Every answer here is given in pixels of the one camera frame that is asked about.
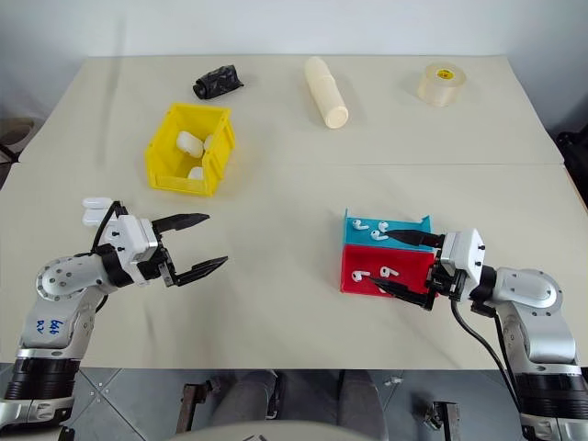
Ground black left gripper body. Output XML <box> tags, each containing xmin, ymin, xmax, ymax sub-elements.
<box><xmin>137</xmin><ymin>222</ymin><xmax>180</xmax><ymax>289</ymax></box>

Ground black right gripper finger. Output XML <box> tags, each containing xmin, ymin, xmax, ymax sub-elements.
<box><xmin>388</xmin><ymin>228</ymin><xmax>445</xmax><ymax>247</ymax></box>
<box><xmin>367</xmin><ymin>277</ymin><xmax>435</xmax><ymax>310</ymax></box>

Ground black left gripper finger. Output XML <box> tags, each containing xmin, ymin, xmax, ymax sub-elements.
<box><xmin>150</xmin><ymin>212</ymin><xmax>211</xmax><ymax>233</ymax></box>
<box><xmin>174</xmin><ymin>255</ymin><xmax>230</xmax><ymax>288</ymax></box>

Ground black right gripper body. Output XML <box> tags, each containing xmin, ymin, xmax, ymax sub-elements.
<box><xmin>424</xmin><ymin>233</ymin><xmax>463</xmax><ymax>309</ymax></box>

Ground yellow plastic bin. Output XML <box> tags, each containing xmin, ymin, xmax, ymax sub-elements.
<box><xmin>144</xmin><ymin>102</ymin><xmax>238</xmax><ymax>198</ymax></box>

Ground red plastic tray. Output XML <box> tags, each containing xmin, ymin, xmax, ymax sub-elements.
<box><xmin>339</xmin><ymin>243</ymin><xmax>437</xmax><ymax>300</ymax></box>

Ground blue plastic tray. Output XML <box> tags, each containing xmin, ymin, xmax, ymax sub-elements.
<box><xmin>342</xmin><ymin>209</ymin><xmax>437</xmax><ymax>252</ymax></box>

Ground black crumpled plastic bag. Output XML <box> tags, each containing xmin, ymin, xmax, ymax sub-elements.
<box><xmin>191</xmin><ymin>65</ymin><xmax>245</xmax><ymax>100</ymax></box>

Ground translucent tape roll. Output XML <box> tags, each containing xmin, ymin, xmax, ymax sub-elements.
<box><xmin>416</xmin><ymin>62</ymin><xmax>469</xmax><ymax>108</ymax></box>

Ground cream stacked paper cups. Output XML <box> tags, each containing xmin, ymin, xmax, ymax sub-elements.
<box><xmin>304</xmin><ymin>55</ymin><xmax>349</xmax><ymax>130</ymax></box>

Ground black bulky object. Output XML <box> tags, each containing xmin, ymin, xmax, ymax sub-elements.
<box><xmin>555</xmin><ymin>130</ymin><xmax>588</xmax><ymax>208</ymax></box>

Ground dark round object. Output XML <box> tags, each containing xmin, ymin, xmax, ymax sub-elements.
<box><xmin>0</xmin><ymin>117</ymin><xmax>37</xmax><ymax>163</ymax></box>

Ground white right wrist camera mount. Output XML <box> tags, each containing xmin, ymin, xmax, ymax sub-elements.
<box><xmin>439</xmin><ymin>228</ymin><xmax>484</xmax><ymax>295</ymax></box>

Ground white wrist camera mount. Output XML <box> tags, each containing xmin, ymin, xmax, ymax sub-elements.
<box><xmin>101</xmin><ymin>214</ymin><xmax>162</xmax><ymax>288</ymax></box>
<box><xmin>439</xmin><ymin>228</ymin><xmax>484</xmax><ymax>295</ymax></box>

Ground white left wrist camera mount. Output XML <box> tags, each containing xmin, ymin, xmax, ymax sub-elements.
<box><xmin>101</xmin><ymin>214</ymin><xmax>162</xmax><ymax>288</ymax></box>

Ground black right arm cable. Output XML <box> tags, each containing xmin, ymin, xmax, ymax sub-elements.
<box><xmin>449</xmin><ymin>293</ymin><xmax>525</xmax><ymax>414</ymax></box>

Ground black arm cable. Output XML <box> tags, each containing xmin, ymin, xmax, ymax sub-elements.
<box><xmin>68</xmin><ymin>199</ymin><xmax>130</xmax><ymax>313</ymax></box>
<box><xmin>449</xmin><ymin>293</ymin><xmax>525</xmax><ymax>414</ymax></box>

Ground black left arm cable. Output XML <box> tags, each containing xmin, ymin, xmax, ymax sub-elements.
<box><xmin>68</xmin><ymin>199</ymin><xmax>130</xmax><ymax>313</ymax></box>

